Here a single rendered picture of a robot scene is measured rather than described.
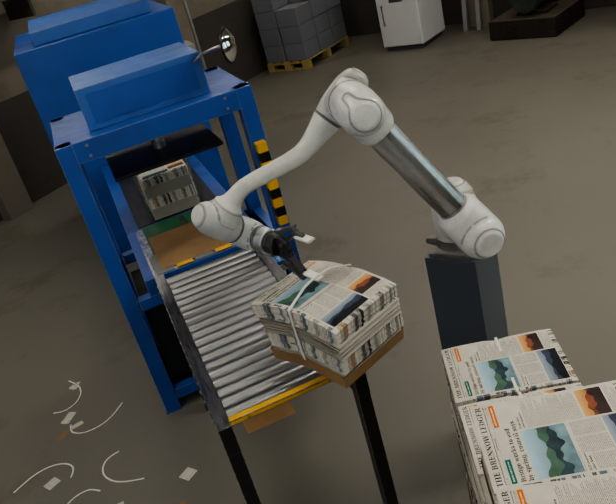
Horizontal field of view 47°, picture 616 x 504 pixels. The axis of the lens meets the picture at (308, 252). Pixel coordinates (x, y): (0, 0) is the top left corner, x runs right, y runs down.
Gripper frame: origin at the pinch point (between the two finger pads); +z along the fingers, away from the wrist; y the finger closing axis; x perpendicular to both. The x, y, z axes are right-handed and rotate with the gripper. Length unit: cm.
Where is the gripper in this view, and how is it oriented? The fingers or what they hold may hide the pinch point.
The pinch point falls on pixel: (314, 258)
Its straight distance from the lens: 220.1
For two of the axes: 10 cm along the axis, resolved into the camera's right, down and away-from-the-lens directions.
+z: 6.9, 2.5, -6.8
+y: 2.0, 8.3, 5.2
